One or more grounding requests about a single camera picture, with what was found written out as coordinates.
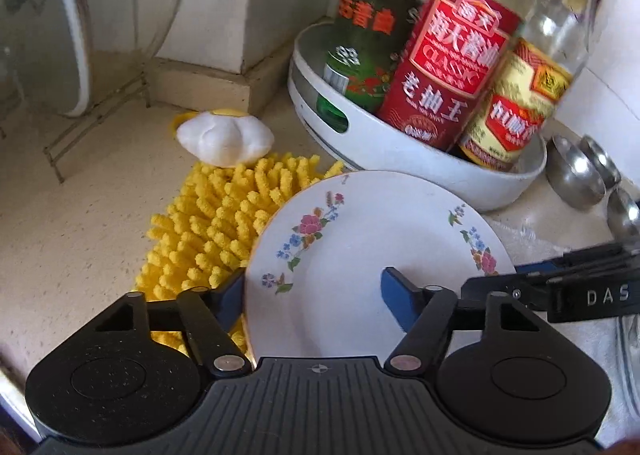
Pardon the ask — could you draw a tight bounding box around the clear glass dish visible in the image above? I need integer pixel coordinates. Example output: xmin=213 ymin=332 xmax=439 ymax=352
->
xmin=617 ymin=315 xmax=640 ymax=418

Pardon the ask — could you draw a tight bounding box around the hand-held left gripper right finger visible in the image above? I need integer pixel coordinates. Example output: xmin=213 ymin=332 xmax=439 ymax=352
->
xmin=381 ymin=266 xmax=543 ymax=378

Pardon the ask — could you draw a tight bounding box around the white floral plate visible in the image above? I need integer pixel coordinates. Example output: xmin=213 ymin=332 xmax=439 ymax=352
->
xmin=243 ymin=170 xmax=517 ymax=368

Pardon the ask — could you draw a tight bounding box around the red label sauce bottle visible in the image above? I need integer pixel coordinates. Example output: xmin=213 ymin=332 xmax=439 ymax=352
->
xmin=376 ymin=0 xmax=537 ymax=153

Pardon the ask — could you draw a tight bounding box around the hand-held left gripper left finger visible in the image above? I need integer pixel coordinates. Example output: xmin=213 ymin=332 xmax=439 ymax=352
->
xmin=92 ymin=267 xmax=253 ymax=378

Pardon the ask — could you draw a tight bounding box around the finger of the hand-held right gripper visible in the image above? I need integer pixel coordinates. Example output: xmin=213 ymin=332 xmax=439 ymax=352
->
xmin=514 ymin=241 xmax=640 ymax=282
xmin=460 ymin=275 xmax=553 ymax=311

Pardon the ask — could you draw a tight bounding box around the green label glass bottle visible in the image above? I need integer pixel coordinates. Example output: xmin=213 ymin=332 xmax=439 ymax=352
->
xmin=316 ymin=0 xmax=441 ymax=133

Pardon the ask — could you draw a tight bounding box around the white round turntable tray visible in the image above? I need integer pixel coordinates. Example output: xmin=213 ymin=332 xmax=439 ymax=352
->
xmin=287 ymin=17 xmax=548 ymax=213

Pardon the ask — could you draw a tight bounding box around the yellow label vinegar bottle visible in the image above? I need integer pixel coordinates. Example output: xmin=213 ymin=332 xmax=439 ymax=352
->
xmin=457 ymin=0 xmax=616 ymax=170

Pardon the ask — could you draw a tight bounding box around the yellow chenille hand towel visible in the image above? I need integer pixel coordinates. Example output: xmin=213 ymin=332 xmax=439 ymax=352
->
xmin=135 ymin=107 xmax=346 ymax=361

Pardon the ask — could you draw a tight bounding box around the metal wire dish rack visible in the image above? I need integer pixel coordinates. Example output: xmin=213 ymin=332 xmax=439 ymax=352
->
xmin=0 ymin=50 xmax=152 ymax=184

